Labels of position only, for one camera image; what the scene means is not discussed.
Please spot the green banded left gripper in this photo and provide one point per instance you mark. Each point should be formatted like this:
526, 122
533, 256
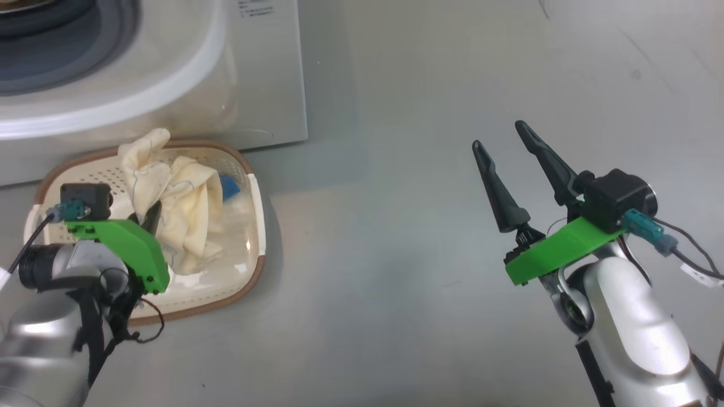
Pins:
136, 254

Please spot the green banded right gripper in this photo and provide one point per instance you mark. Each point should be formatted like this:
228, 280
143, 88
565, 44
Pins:
554, 254

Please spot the cream line print garment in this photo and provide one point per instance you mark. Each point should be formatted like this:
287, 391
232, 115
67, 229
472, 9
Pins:
186, 215

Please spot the blue cloth piece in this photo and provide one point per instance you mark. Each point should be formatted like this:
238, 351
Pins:
229, 187

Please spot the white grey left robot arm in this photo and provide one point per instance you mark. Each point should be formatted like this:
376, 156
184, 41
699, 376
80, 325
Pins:
39, 339

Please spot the cream perforated laundry basket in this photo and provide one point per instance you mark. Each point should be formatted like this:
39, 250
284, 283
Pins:
237, 282

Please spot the white washing machine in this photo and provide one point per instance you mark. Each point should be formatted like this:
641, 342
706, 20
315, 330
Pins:
254, 85

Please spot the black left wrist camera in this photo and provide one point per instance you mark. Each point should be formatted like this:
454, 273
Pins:
90, 198

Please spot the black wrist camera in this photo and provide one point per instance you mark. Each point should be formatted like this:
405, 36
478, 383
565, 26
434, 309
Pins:
90, 198
616, 198

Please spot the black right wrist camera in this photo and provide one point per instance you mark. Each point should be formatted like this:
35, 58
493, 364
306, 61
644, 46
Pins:
616, 198

